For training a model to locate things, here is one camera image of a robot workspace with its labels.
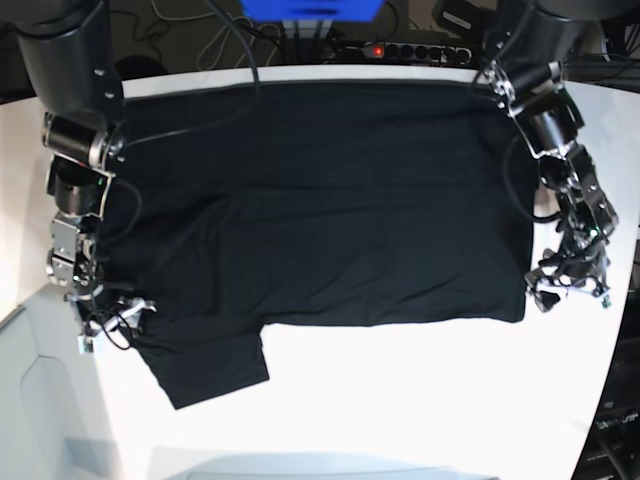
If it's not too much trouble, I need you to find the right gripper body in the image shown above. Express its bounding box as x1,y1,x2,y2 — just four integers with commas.
64,286,157,345

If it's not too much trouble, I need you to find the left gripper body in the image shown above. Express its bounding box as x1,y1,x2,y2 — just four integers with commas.
524,244,610,300

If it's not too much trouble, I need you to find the black T-shirt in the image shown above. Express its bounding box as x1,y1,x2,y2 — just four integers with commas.
99,83,538,409

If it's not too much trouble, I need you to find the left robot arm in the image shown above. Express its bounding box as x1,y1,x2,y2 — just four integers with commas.
476,1,637,312

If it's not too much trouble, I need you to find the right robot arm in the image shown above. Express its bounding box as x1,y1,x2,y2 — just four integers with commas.
1,1,155,353

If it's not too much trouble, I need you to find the black power strip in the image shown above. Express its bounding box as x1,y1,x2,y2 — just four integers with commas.
330,42,477,68

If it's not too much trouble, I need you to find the blue plastic box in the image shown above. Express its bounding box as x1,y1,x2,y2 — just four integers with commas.
240,0,384,22

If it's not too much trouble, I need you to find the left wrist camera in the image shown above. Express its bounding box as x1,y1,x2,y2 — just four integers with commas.
600,295,612,310

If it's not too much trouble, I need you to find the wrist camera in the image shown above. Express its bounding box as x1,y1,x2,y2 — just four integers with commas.
77,335,101,355
600,295,612,310

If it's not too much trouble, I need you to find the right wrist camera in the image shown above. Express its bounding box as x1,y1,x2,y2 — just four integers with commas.
77,335,101,355

